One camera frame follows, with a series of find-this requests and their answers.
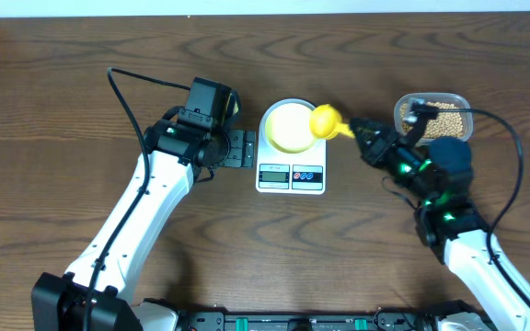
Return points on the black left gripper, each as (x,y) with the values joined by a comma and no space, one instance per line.
(243,148)

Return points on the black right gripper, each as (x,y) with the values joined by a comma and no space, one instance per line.
(380,145)

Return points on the yellow measuring scoop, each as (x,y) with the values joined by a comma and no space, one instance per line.
(326,123)

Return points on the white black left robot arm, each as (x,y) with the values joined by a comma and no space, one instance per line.
(96,290)

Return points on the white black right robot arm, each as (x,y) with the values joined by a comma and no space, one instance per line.
(447,219)

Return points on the white digital kitchen scale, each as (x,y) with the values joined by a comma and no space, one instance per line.
(282,173)

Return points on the yellow plastic bowl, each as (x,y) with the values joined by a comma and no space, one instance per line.
(287,128)

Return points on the pile of soybeans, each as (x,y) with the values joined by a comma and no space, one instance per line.
(446,124)

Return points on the clear plastic container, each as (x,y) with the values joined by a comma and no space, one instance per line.
(459,101)

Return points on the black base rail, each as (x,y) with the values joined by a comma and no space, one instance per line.
(381,320)

